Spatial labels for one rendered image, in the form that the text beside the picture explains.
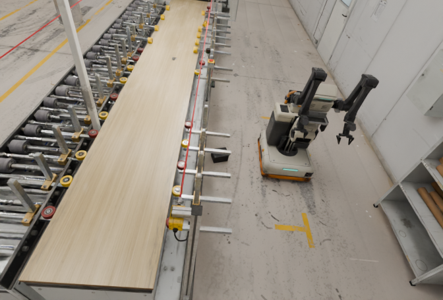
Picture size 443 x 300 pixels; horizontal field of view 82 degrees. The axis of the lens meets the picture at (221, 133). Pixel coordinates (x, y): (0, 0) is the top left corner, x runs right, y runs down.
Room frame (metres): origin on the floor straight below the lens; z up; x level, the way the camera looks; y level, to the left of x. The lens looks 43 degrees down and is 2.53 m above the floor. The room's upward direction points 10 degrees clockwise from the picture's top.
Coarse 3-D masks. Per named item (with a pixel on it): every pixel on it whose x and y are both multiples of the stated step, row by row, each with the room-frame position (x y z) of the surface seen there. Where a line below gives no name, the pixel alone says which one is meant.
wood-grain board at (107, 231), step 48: (144, 48) 3.15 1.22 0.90; (192, 48) 3.41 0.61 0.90; (144, 96) 2.11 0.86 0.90; (96, 144) 1.36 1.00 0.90; (144, 144) 1.45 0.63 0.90; (96, 192) 0.93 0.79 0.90; (144, 192) 1.00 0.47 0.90; (48, 240) 0.57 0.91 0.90; (96, 240) 0.61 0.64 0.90; (144, 240) 0.67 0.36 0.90; (144, 288) 0.41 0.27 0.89
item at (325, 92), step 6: (324, 84) 2.14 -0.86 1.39; (330, 84) 2.16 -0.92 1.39; (318, 90) 2.09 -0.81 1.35; (324, 90) 2.10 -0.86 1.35; (330, 90) 2.11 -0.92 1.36; (336, 90) 2.12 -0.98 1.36; (318, 96) 2.05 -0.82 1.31; (324, 96) 2.06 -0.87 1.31; (330, 96) 2.08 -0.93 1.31; (336, 96) 2.08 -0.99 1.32
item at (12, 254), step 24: (96, 72) 2.67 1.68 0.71; (48, 96) 1.93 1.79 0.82; (24, 120) 1.54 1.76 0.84; (48, 144) 1.43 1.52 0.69; (72, 144) 1.55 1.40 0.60; (72, 168) 1.19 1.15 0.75; (0, 192) 0.90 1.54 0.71; (24, 240) 0.56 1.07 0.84; (0, 264) 0.44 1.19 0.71; (24, 264) 0.47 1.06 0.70; (0, 288) 0.33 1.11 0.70; (24, 288) 0.38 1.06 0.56
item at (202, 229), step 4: (184, 228) 0.81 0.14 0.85; (188, 228) 0.82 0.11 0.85; (200, 228) 0.83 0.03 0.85; (204, 228) 0.84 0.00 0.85; (208, 228) 0.84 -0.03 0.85; (212, 228) 0.85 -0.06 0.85; (216, 228) 0.86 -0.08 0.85; (220, 228) 0.86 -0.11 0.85; (224, 228) 0.87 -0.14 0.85; (228, 228) 0.87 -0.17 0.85; (208, 232) 0.83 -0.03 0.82; (212, 232) 0.83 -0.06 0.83; (216, 232) 0.83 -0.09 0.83; (220, 232) 0.84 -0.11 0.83; (224, 232) 0.84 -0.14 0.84; (228, 232) 0.84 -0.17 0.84
